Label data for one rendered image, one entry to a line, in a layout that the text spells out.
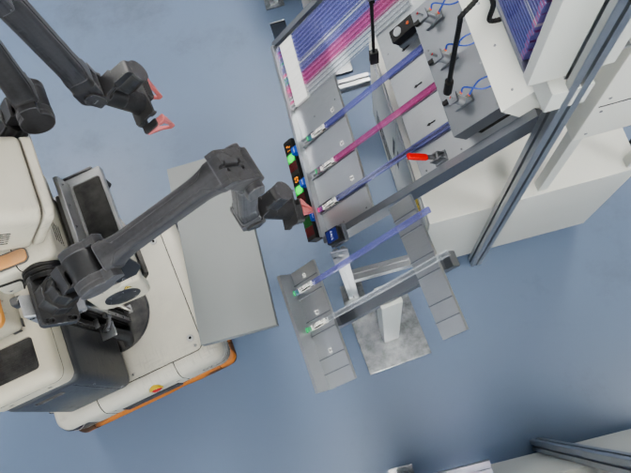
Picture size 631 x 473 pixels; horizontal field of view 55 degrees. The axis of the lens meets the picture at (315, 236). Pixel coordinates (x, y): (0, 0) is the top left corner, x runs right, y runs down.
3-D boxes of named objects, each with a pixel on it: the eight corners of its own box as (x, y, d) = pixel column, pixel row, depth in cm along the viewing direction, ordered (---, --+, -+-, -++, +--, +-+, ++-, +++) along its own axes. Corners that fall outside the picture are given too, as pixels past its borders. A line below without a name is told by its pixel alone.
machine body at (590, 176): (419, 270, 242) (428, 224, 183) (372, 118, 263) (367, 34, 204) (578, 227, 239) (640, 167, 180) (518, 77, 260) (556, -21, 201)
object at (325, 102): (333, 236, 177) (326, 236, 175) (283, 48, 197) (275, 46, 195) (378, 208, 164) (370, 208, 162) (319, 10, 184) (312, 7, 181)
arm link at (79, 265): (47, 277, 126) (59, 298, 125) (67, 252, 120) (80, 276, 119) (84, 266, 133) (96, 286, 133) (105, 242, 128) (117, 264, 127)
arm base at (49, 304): (24, 278, 130) (39, 328, 126) (39, 260, 125) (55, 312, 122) (63, 274, 136) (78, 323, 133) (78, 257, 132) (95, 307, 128)
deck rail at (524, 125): (339, 243, 179) (323, 243, 175) (337, 237, 180) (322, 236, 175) (552, 119, 130) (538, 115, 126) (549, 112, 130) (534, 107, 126)
